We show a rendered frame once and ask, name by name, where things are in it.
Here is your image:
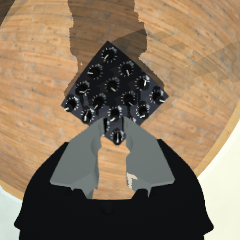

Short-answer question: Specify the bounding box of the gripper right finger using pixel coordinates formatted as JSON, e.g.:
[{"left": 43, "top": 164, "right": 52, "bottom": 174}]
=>
[{"left": 122, "top": 116, "right": 214, "bottom": 235}]

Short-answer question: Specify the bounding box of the black knob box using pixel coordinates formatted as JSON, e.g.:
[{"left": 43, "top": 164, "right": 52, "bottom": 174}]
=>
[{"left": 61, "top": 40, "right": 169, "bottom": 146}]

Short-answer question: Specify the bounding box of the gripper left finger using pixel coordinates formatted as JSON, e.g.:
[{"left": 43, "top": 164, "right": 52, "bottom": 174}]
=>
[{"left": 14, "top": 117, "right": 107, "bottom": 230}]

